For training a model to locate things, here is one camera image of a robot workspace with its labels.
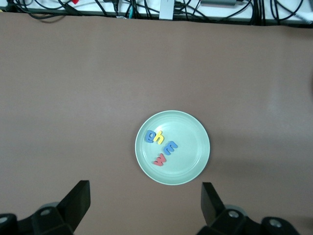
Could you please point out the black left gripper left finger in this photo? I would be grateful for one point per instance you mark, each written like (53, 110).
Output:
(78, 203)

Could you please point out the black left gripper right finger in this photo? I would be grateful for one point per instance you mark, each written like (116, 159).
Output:
(211, 205)

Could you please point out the red foam lowercase w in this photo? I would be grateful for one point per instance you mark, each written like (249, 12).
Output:
(160, 162)

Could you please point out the blue foam lowercase m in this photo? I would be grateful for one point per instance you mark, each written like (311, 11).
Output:
(168, 152)

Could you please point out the yellow foam lowercase h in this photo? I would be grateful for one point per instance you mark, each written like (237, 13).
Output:
(160, 137)

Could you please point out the blue foam lowercase a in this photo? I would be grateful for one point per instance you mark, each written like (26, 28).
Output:
(146, 138)

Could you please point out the green plate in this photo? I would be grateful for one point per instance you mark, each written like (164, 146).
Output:
(188, 151)

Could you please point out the red tag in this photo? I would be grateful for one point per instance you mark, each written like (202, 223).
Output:
(75, 1)

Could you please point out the grey metal box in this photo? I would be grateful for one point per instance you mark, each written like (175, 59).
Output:
(220, 2)

